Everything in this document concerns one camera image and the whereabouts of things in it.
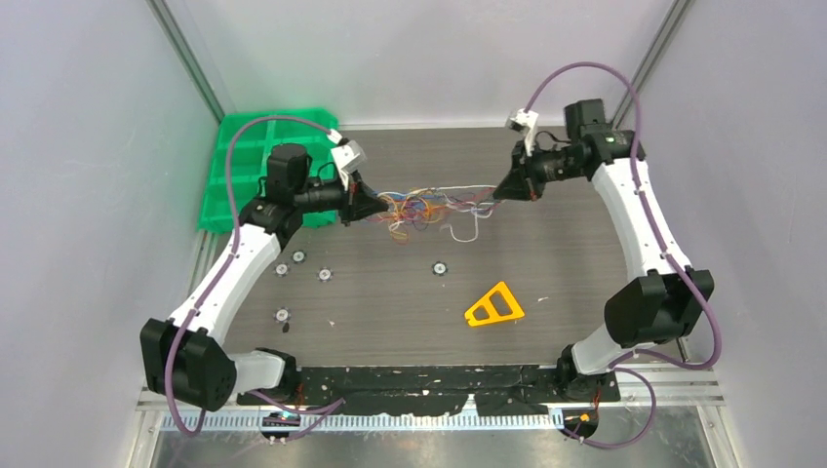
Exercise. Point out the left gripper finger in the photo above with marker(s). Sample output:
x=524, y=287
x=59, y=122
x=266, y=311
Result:
x=363, y=211
x=365, y=198

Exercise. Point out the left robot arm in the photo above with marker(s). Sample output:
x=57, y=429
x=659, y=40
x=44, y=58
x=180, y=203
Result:
x=183, y=356

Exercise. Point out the aluminium front rail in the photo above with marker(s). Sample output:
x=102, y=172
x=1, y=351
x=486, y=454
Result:
x=670, y=389

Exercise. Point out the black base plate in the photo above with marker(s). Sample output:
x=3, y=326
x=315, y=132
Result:
x=439, y=390

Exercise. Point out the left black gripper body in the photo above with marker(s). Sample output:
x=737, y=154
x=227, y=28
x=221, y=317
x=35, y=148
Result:
x=325, y=197

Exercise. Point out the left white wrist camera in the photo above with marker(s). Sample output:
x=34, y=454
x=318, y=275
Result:
x=347, y=155

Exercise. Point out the yellow triangular plastic piece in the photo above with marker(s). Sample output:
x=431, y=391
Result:
x=497, y=305

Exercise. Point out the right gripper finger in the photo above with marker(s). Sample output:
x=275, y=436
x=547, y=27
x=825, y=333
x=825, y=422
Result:
x=516, y=176
x=514, y=194

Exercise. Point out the poker chip lower left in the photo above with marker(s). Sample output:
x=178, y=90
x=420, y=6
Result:
x=282, y=315

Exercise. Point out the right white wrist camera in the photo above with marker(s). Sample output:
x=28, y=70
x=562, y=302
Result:
x=524, y=122

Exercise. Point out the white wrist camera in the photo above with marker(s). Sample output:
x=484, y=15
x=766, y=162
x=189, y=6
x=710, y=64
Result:
x=524, y=122
x=347, y=155

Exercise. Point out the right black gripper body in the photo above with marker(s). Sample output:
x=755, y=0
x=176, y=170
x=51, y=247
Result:
x=545, y=166

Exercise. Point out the poker chip middle left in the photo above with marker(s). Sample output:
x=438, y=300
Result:
x=324, y=274

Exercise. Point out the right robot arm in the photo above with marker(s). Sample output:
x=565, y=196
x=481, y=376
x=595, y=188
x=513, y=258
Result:
x=661, y=301

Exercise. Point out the green compartment bin tray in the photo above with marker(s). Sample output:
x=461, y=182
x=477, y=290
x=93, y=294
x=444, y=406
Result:
x=248, y=163

